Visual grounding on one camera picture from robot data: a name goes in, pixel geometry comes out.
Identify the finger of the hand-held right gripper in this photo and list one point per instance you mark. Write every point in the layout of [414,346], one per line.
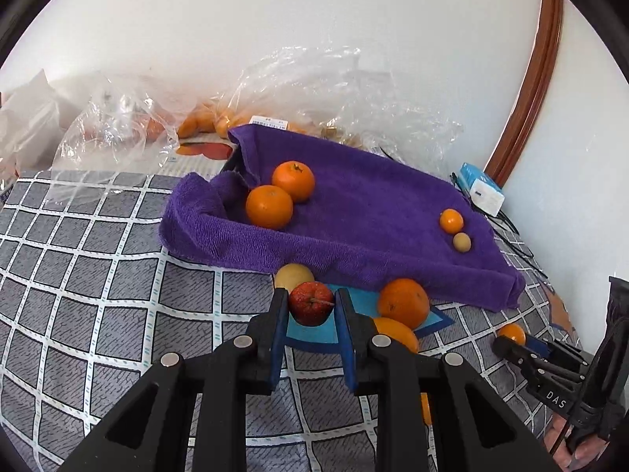
[530,364]
[555,351]

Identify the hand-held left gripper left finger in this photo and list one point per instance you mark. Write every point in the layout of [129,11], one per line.
[279,339]

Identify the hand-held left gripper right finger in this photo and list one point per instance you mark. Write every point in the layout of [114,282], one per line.
[344,339]

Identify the small red apple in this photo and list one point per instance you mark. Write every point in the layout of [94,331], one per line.
[310,306]

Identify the small yellow round fruit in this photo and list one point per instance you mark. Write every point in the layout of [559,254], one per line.
[294,277]
[462,242]

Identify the large orange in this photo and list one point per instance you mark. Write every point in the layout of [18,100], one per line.
[269,206]
[293,181]

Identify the purple towel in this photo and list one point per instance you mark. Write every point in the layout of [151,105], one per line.
[373,206]

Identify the small orange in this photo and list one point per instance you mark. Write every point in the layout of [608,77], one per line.
[451,221]

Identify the person's right hand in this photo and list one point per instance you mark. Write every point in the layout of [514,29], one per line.
[580,459]

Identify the grey checked tablecloth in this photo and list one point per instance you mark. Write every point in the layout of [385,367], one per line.
[123,280]

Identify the white and blue box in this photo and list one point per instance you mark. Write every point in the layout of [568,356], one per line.
[484,189]

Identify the white packet with red print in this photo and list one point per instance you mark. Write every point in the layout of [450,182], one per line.
[204,150]

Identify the pile of bagged oranges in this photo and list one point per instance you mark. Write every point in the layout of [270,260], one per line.
[216,120]

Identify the large clear plastic bag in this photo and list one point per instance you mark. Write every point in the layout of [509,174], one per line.
[334,88]

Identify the white plastic bag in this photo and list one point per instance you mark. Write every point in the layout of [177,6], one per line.
[29,118]

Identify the brown wooden door frame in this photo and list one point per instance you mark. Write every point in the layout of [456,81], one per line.
[535,78]

